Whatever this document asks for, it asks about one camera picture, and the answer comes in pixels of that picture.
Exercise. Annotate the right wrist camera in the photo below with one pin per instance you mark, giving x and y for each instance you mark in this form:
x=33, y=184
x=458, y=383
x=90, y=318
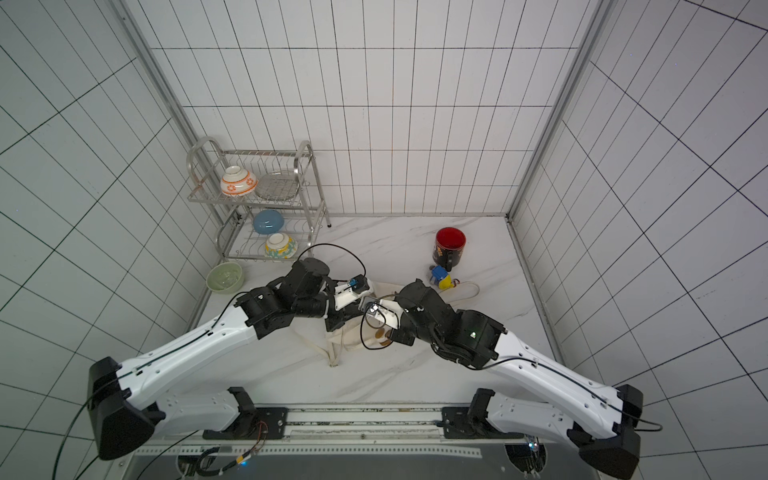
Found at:
x=387, y=312

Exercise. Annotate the cream canvas tote bag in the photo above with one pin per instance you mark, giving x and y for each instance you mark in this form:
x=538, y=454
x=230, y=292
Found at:
x=358, y=333

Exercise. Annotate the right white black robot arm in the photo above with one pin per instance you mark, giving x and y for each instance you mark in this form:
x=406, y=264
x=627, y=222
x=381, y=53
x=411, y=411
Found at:
x=477, y=342

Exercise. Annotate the blue yellow keychain decoration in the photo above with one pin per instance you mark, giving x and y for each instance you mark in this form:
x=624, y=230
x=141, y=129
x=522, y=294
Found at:
x=441, y=278

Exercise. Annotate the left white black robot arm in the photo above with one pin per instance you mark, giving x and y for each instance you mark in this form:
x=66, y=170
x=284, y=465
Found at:
x=130, y=402

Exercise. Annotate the green bowl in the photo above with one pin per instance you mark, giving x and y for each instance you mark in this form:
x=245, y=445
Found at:
x=225, y=278

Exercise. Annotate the metal dish rack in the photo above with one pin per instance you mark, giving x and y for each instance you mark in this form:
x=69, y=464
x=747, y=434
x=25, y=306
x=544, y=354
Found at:
x=235, y=238

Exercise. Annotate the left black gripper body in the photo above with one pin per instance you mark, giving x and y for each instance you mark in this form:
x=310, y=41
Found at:
x=336, y=318

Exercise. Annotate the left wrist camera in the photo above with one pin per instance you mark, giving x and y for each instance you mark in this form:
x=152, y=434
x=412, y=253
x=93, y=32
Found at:
x=347, y=293

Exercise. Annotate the white orange patterned bowl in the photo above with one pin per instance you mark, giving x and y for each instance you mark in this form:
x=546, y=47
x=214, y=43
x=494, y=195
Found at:
x=237, y=182

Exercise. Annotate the red black mug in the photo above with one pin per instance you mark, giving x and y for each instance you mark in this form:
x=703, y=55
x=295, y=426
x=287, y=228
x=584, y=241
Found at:
x=448, y=248

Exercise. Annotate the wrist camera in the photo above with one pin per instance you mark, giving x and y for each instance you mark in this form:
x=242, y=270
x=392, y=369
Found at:
x=347, y=293
x=387, y=312

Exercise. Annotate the brown plush keychain decoration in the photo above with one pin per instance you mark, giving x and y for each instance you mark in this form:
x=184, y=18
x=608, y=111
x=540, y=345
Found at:
x=382, y=337

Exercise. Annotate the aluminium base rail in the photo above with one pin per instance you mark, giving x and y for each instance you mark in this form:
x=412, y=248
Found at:
x=360, y=429

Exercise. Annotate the blue bowl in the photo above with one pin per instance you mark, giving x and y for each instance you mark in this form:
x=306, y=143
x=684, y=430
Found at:
x=268, y=222

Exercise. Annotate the yellow teal patterned bowl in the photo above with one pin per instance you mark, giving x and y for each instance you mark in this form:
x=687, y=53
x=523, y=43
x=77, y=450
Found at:
x=280, y=246

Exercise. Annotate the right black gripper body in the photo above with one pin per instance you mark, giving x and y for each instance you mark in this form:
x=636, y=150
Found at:
x=399, y=327

